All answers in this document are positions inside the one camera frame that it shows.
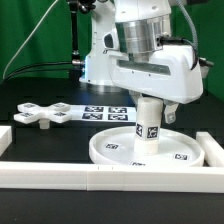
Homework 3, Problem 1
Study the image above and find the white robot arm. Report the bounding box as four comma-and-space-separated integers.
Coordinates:
80, 0, 213, 123

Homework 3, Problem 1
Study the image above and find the white fence rail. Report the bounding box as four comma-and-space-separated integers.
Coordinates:
196, 132, 224, 168
0, 126, 12, 156
0, 162, 224, 193

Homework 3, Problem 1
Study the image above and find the white right fence rail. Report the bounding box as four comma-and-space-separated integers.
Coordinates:
196, 132, 224, 168

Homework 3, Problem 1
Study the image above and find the black cable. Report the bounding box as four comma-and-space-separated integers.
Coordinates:
0, 61, 74, 85

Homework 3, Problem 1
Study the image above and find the white round table top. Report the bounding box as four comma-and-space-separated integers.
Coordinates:
89, 126, 205, 168

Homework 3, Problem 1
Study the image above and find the white cross-shaped table base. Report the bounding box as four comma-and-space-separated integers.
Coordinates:
14, 102, 72, 130

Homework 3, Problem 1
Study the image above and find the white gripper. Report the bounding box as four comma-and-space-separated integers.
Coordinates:
103, 29, 203, 124

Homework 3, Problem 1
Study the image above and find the white left fence rail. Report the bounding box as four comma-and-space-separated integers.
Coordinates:
0, 126, 12, 156

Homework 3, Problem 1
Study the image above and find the white marker sheet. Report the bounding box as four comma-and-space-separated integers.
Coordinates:
69, 105, 137, 123

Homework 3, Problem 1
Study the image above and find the grey cable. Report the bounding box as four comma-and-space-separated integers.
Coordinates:
2, 0, 59, 80

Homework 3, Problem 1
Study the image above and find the black camera stand pole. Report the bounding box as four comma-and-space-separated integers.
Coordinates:
66, 0, 96, 79

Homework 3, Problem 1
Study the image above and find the white front fence rail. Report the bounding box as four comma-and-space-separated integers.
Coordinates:
0, 162, 224, 193

